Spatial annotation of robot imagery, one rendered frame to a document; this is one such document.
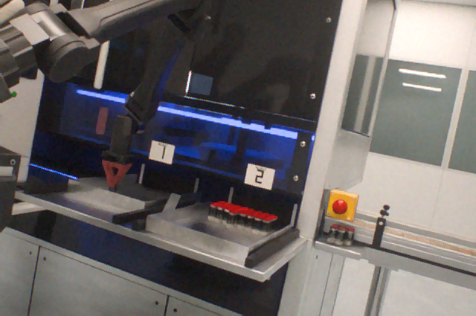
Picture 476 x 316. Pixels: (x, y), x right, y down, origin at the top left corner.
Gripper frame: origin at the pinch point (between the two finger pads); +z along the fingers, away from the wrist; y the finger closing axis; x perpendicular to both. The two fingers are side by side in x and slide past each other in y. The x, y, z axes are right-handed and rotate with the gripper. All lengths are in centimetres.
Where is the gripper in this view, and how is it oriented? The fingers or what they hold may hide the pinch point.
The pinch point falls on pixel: (113, 184)
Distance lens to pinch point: 138.9
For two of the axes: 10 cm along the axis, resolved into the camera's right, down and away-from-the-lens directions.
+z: -2.1, 9.8, 0.4
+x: -9.7, -2.1, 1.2
